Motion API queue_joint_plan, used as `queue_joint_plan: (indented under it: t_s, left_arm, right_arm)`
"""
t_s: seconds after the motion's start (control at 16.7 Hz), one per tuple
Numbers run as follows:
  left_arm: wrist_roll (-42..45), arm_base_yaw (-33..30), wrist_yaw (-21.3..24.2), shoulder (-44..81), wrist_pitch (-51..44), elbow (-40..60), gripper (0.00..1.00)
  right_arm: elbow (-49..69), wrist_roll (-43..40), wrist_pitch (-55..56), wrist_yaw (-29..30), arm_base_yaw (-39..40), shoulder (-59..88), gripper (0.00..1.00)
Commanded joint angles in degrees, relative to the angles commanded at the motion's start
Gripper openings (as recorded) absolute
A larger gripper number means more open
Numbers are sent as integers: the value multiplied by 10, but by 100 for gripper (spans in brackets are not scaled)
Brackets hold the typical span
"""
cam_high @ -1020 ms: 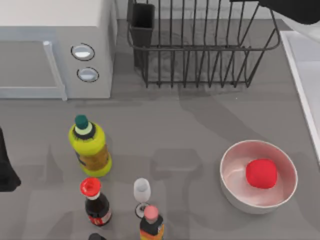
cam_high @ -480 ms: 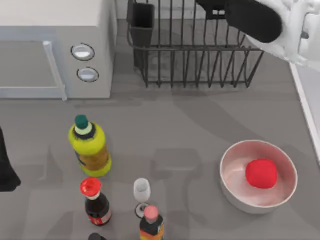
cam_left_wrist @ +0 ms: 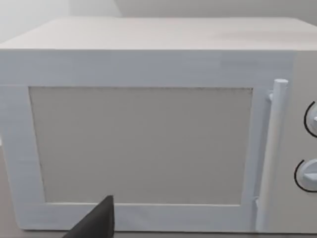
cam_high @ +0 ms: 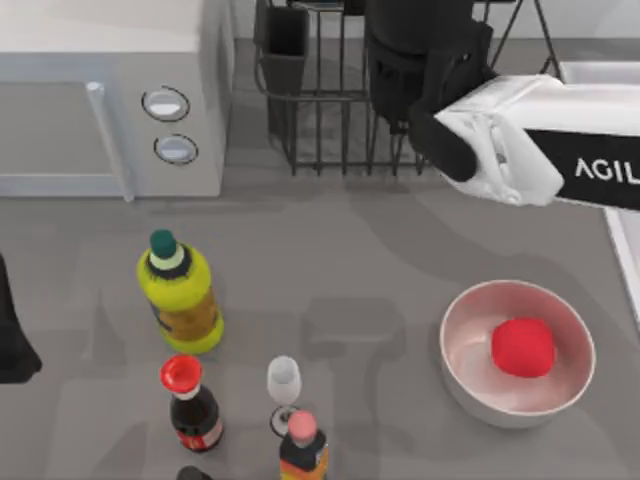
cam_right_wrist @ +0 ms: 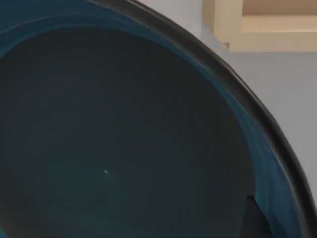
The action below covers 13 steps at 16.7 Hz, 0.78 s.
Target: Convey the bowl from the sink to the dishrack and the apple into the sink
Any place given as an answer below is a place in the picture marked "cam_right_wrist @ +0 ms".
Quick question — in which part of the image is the pale wooden shelf unit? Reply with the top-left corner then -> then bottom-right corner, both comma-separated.
202,0 -> 317,53

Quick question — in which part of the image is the dark blue bowl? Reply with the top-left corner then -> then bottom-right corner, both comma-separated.
0,0 -> 317,238

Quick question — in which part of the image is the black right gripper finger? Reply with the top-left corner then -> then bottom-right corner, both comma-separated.
239,195 -> 273,238

